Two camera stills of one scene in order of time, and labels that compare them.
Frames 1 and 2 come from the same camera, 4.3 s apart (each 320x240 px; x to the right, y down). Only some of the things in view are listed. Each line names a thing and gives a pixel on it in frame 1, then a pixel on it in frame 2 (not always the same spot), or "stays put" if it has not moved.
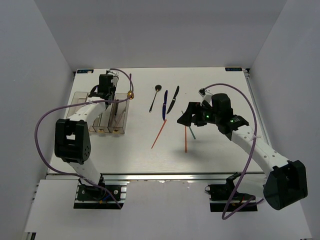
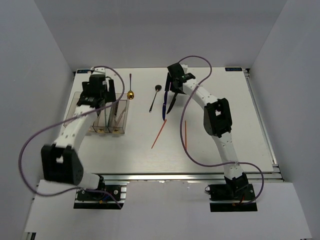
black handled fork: (116, 108) stays put
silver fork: (120, 117) stays put
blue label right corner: (233, 69) stays put
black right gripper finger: (186, 119) to (167, 87)
